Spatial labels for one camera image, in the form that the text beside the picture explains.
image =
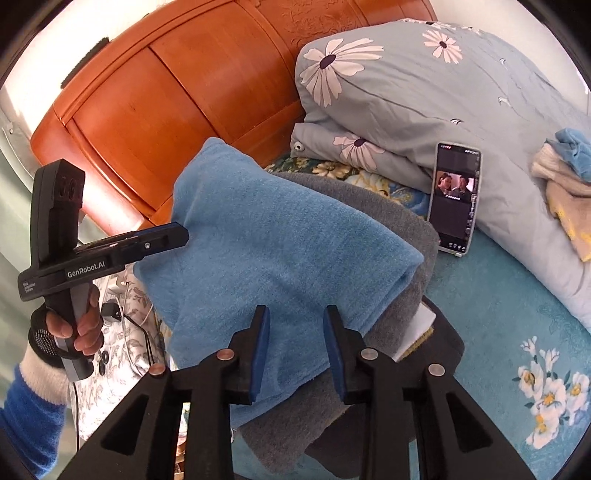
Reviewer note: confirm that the teal floral bed blanket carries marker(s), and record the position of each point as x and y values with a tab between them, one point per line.
526	360

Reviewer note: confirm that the grey floral duvet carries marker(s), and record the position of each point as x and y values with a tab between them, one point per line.
382	99

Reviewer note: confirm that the beige fleece garment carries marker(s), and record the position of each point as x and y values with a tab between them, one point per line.
568	197

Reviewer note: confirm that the black smartphone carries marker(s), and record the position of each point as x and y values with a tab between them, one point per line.
454	197

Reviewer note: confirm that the orange wooden headboard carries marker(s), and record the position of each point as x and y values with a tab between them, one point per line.
142	107

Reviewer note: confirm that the white yellow folded garment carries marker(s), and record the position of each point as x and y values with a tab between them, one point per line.
418	332

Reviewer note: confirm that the blue knit garment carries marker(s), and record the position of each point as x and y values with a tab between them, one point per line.
575	149

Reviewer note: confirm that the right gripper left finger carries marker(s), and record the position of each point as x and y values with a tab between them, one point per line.
138	439

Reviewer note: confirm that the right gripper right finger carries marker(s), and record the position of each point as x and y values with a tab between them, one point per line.
455	437

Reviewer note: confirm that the left hand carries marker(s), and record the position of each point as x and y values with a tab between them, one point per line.
46	326

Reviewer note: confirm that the light blue sweater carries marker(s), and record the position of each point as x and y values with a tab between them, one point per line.
258	239

